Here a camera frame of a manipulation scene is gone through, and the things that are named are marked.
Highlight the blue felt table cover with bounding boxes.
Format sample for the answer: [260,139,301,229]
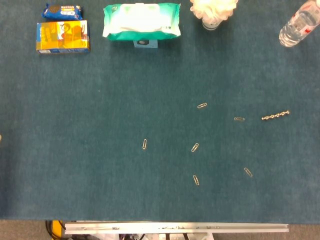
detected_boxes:
[0,0,320,224]

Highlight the green wet wipes pack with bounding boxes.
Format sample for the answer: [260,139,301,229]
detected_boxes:
[102,2,182,41]

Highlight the white mesh bath pouf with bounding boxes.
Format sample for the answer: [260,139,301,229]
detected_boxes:
[189,0,239,26]

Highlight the yellow and blue carton box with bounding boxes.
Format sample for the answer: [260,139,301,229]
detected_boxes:
[36,19,91,55]

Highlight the blue cookie packet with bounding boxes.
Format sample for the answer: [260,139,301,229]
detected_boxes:
[41,2,85,21]

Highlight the clear plastic water bottle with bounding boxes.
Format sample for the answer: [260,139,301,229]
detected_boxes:
[278,0,320,48]

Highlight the aluminium profile rail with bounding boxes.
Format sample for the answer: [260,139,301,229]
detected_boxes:
[64,220,290,235]

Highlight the yellow frame part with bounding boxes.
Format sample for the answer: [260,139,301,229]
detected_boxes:
[51,219,63,240]

